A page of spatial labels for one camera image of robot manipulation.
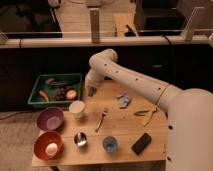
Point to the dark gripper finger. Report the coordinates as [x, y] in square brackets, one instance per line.
[91, 91]

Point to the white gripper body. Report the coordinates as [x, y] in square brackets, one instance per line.
[93, 79]

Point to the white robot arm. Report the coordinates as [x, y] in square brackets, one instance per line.
[190, 112]

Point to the green plastic tray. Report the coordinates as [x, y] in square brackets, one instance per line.
[36, 101]

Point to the orange fruit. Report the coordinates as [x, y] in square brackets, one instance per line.
[71, 95]

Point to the white paper cup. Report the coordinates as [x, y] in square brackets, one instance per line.
[76, 108]

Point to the dark grapes bunch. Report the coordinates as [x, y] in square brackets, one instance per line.
[60, 95]

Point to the blue crumpled cloth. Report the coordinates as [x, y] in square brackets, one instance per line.
[123, 100]

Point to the small metal cup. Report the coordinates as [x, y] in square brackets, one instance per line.
[80, 139]

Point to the purple bowl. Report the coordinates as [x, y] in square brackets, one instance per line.
[50, 119]

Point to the orange carrot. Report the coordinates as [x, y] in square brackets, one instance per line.
[44, 95]

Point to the blue glass cup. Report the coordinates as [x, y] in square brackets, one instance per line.
[110, 144]

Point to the red bowl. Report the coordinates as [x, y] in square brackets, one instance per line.
[43, 141]

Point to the white egg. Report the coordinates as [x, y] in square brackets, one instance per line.
[51, 149]

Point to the black rectangular block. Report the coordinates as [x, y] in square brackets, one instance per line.
[141, 143]

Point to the green handled pliers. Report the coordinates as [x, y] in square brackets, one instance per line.
[146, 114]

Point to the white angled bracket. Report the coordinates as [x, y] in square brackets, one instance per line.
[190, 31]

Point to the white horizontal rail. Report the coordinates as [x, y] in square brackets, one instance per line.
[105, 41]

